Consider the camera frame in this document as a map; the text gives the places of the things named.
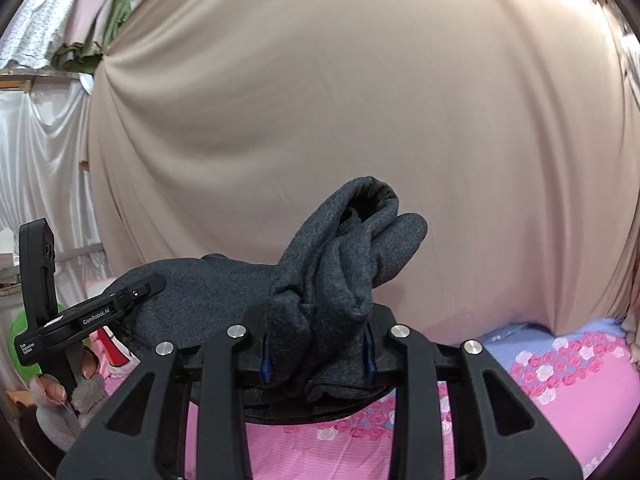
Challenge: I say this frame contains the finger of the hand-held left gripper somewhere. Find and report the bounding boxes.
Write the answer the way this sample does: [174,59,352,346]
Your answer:
[102,273,167,312]

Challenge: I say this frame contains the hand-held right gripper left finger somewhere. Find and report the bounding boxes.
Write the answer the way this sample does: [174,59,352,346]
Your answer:
[56,304,274,480]

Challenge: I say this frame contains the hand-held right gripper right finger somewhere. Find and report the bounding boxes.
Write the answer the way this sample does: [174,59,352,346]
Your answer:
[362,304,584,480]

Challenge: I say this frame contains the dark grey pants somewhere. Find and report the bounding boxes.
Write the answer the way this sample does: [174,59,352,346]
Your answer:
[107,176,429,426]

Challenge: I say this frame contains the person's left forearm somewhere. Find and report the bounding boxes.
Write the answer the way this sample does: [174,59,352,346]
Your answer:
[30,400,90,453]

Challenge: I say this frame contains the person's left hand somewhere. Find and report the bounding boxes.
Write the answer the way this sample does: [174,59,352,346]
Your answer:
[29,347,103,411]

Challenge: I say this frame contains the green ball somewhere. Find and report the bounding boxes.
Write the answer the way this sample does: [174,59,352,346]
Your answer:
[9,302,95,380]

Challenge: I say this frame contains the white satin curtain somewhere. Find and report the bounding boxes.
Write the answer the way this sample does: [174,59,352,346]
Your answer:
[0,76,115,293]

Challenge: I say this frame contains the pink floral bedsheet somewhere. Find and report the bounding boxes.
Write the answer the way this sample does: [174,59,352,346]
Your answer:
[82,280,638,480]

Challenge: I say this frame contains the green hanging garment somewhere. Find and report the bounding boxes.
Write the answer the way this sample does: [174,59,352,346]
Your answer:
[52,0,134,70]

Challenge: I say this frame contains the beige cloth backdrop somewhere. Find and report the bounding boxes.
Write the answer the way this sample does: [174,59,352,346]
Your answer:
[87,0,640,335]

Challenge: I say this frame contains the pink hanging garment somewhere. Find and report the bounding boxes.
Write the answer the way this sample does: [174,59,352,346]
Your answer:
[62,0,119,47]

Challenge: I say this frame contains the white patterned hanging garment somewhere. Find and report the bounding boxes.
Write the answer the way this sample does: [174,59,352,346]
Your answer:
[0,0,82,70]

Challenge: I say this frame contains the gold metal rail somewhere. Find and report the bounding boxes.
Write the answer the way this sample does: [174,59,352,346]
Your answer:
[0,67,85,95]

